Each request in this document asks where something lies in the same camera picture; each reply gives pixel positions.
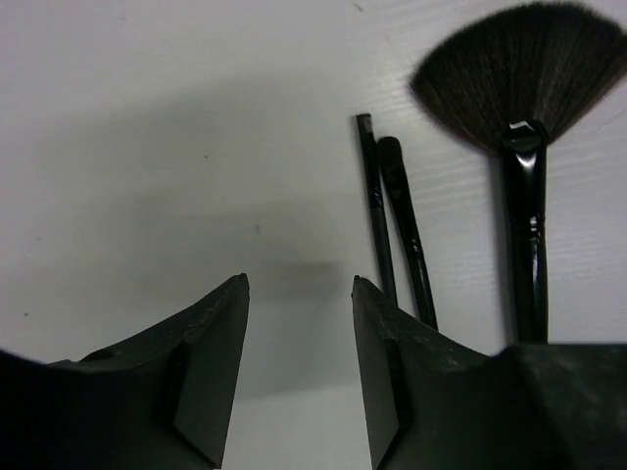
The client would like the thin black eyeshadow brush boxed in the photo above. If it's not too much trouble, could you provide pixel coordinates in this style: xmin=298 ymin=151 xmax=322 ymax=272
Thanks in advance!
xmin=376 ymin=136 xmax=439 ymax=331

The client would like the black fan makeup brush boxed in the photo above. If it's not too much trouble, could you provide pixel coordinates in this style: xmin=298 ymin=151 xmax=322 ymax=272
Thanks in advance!
xmin=410 ymin=1 xmax=626 ymax=344

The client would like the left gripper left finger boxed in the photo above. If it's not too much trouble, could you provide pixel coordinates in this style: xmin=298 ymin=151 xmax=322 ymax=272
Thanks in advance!
xmin=1 ymin=274 xmax=250 ymax=469

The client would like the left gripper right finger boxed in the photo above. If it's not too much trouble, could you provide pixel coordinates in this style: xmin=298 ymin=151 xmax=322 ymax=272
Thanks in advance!
xmin=352 ymin=277 xmax=626 ymax=469

